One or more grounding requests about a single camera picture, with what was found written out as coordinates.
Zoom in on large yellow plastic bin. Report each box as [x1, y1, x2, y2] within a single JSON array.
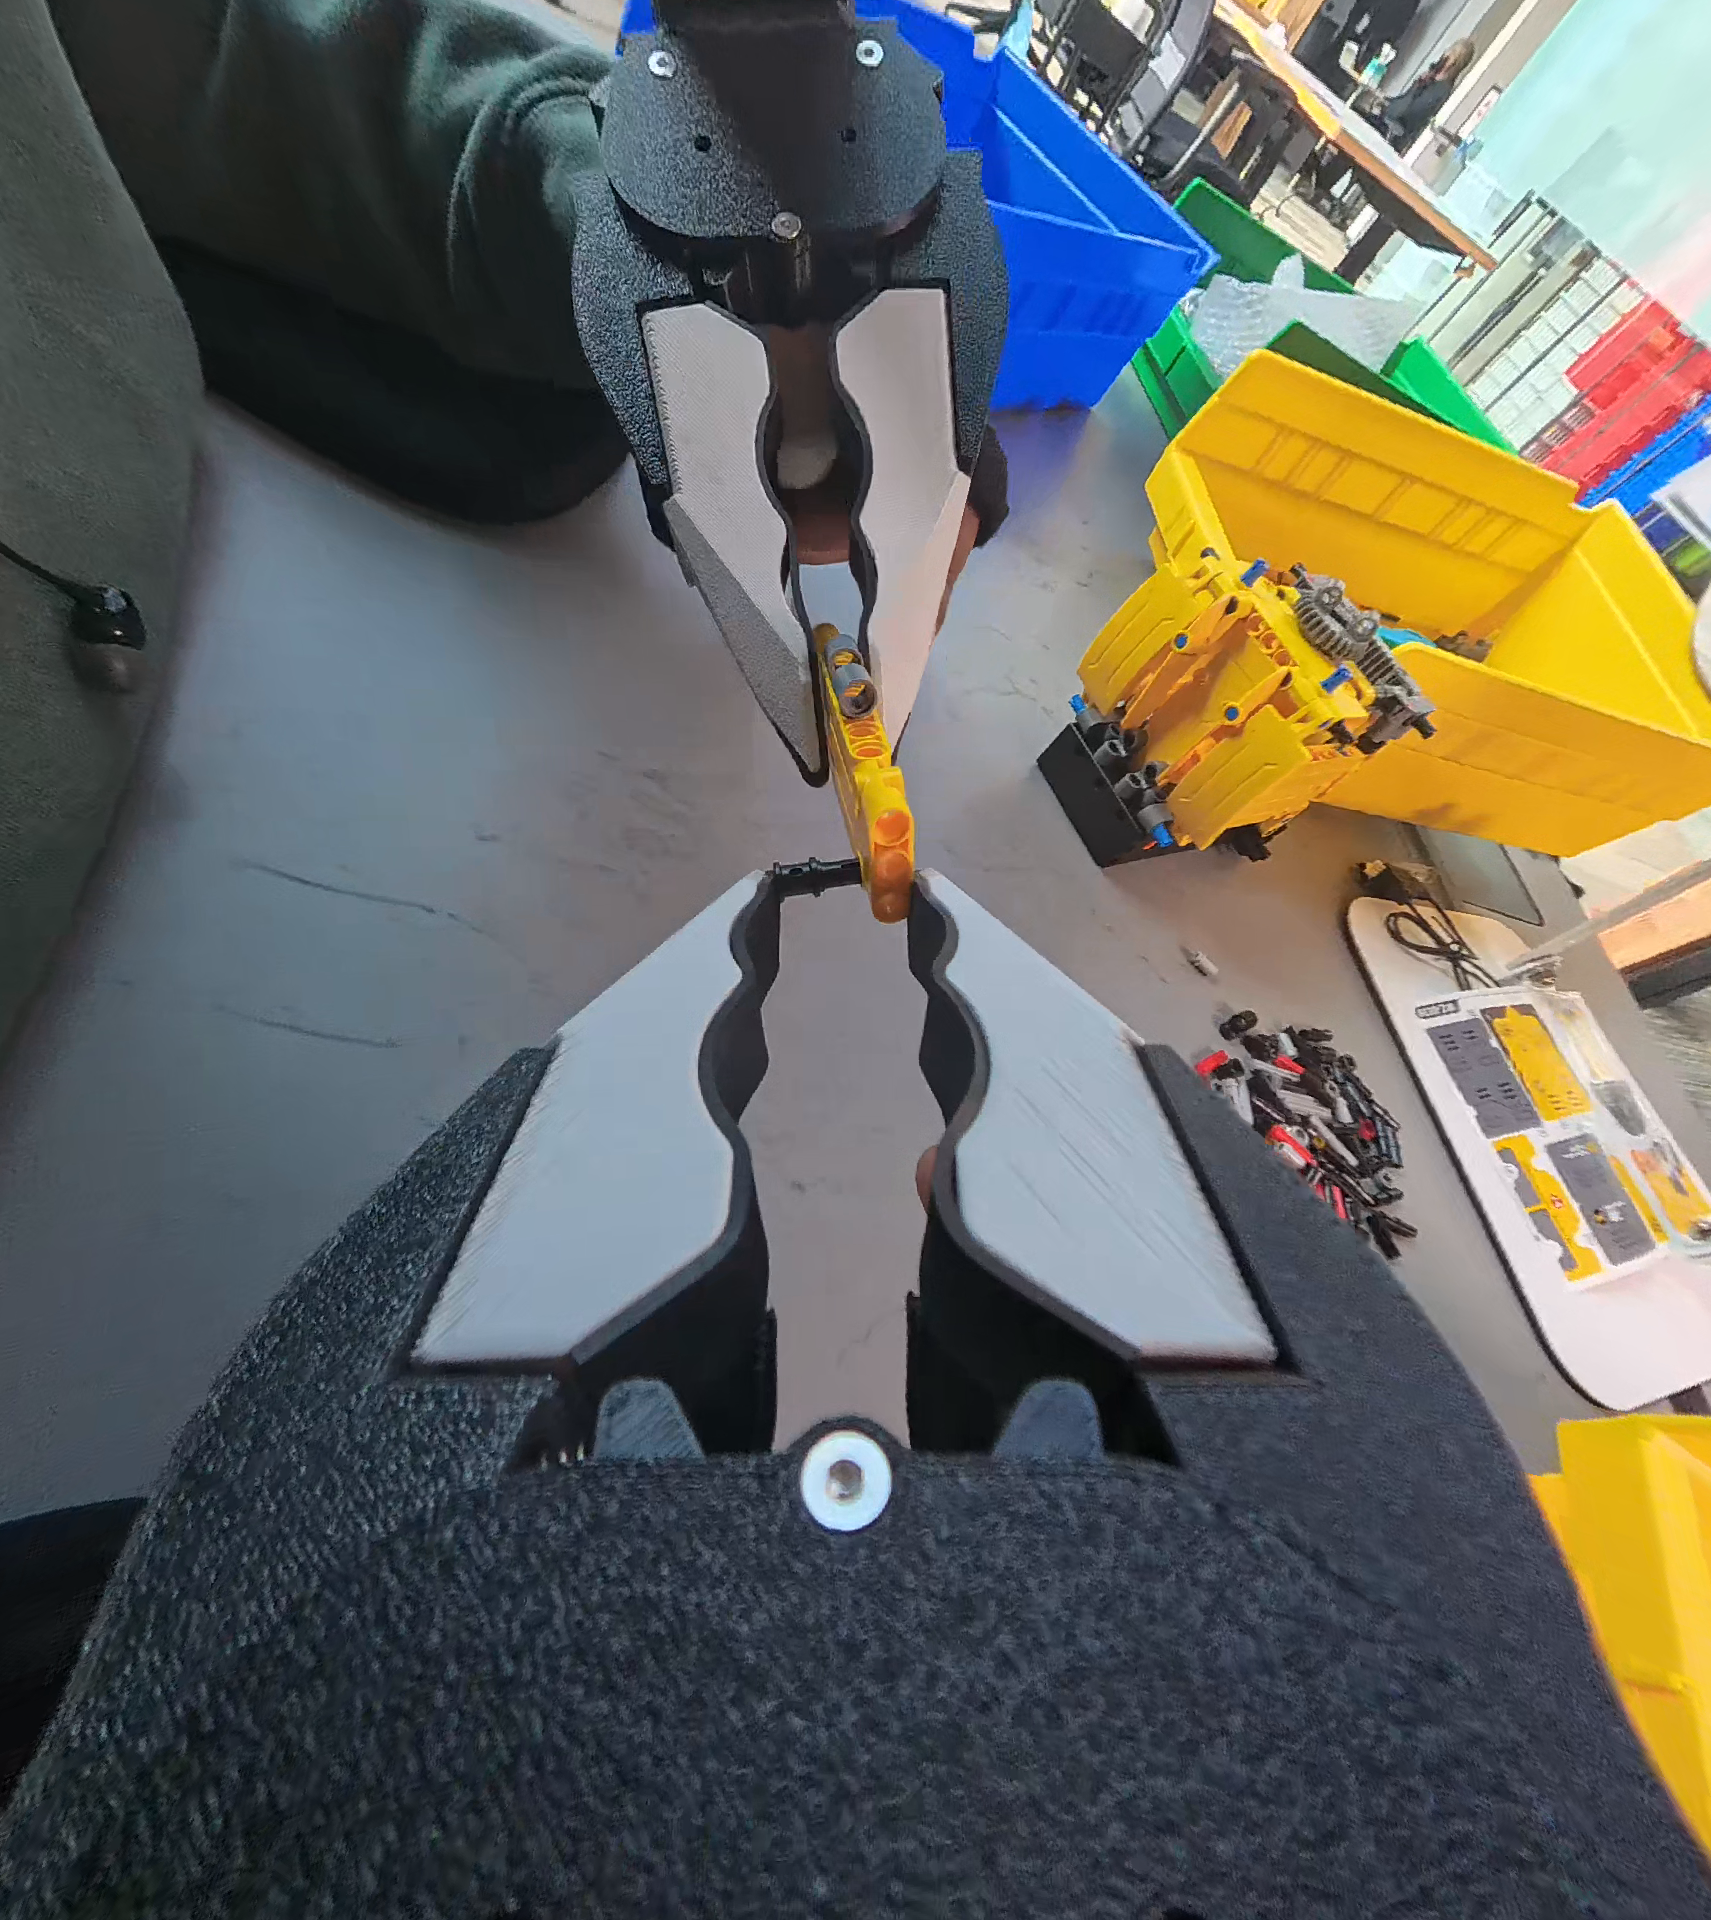
[[1143, 348, 1711, 859]]

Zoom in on grey small parts cabinet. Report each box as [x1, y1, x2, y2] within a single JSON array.
[[1409, 194, 1643, 408]]

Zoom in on pile of small lego connectors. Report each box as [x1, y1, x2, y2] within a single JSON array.
[[1191, 1008, 1421, 1259]]

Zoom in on clear bubble wrap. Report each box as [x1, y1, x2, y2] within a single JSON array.
[[1181, 251, 1415, 395]]

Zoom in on person's green sweatshirt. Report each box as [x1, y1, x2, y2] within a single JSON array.
[[0, 0, 204, 1188]]

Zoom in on instruction sheet on white stand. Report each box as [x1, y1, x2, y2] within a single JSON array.
[[1341, 893, 1711, 1415]]

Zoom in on stack of blue bins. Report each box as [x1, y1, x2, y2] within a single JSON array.
[[1575, 374, 1711, 519]]

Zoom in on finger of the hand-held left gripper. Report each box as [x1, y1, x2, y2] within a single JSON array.
[[640, 300, 837, 785], [831, 282, 977, 725]]

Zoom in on lego instruction sheet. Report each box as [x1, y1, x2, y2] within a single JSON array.
[[1413, 982, 1711, 1290]]

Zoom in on black drawstring cord with bead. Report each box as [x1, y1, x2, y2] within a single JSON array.
[[0, 455, 150, 695]]

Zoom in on grey flat device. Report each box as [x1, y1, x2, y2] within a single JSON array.
[[1407, 822, 1549, 930]]

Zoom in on blue plastic bin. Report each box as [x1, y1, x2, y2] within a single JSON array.
[[620, 0, 1219, 418]]

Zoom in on yellow lego vehicle model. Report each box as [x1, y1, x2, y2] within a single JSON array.
[[1035, 551, 1441, 871]]

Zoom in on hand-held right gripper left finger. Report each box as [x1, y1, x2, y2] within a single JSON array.
[[410, 866, 785, 1451]]

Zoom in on yellow bin with lego parts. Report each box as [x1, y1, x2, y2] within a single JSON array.
[[1527, 1413, 1711, 1920]]

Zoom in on green plastic bin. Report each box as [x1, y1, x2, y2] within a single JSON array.
[[1129, 306, 1519, 455], [1173, 176, 1359, 297]]

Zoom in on stack of red bins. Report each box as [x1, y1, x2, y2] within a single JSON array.
[[1521, 292, 1711, 481]]

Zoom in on yellow lego panel piece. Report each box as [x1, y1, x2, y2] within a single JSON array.
[[813, 621, 921, 926]]

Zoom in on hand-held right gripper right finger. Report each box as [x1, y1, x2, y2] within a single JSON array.
[[911, 869, 1279, 1453]]

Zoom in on black cable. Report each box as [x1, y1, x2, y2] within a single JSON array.
[[1377, 896, 1467, 995]]

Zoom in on wooden office desk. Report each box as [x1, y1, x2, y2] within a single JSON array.
[[1211, 0, 1501, 275]]

